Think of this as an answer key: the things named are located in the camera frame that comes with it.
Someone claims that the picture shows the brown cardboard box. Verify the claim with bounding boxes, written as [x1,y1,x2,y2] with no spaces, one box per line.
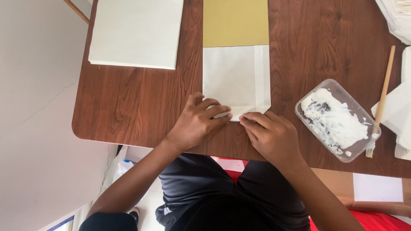
[310,167,411,217]

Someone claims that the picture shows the wooden glue brush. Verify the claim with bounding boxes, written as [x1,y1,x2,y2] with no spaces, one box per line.
[365,45,396,158]

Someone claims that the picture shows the red cloth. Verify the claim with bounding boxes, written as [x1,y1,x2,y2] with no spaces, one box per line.
[210,156,411,231]

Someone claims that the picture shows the white plastic bag with blue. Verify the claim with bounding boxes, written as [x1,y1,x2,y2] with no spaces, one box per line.
[102,146,135,190]

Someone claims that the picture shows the stack of white paper sheets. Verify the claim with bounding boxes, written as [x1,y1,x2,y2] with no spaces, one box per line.
[88,0,184,70]

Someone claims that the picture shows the yellow cardboard template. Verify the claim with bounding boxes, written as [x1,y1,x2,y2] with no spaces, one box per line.
[203,0,270,48]

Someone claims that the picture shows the clear plastic glue container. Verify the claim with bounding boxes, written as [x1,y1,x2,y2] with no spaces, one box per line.
[295,79,382,163]

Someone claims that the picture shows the white paper bag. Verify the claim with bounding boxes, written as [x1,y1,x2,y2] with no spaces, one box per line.
[203,45,271,122]

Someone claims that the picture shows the person's dark shorts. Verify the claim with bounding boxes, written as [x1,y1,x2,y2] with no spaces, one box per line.
[79,153,311,231]

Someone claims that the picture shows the person's right hand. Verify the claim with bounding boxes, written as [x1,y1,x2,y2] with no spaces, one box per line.
[239,112,304,167]

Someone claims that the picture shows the pile of finished white bags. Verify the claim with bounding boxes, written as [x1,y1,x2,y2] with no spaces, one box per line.
[371,46,411,161]

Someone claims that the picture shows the person's left hand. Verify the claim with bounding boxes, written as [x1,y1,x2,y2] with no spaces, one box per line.
[165,92,233,153]

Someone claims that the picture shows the wooden stick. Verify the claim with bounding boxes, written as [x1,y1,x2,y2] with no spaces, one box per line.
[63,0,90,25]

